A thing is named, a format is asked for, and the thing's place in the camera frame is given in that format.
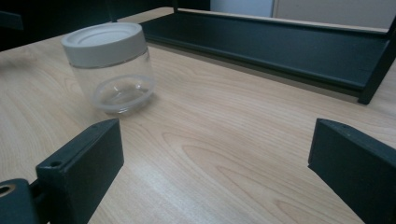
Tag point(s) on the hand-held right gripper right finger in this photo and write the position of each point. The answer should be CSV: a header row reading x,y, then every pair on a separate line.
x,y
358,168

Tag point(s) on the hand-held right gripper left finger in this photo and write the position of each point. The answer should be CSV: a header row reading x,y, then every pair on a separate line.
x,y
84,165

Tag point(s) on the clear jar with grey lid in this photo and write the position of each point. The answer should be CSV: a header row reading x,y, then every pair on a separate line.
x,y
109,65

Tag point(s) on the dark metal shelf frame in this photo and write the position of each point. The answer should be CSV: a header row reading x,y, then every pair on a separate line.
x,y
280,49

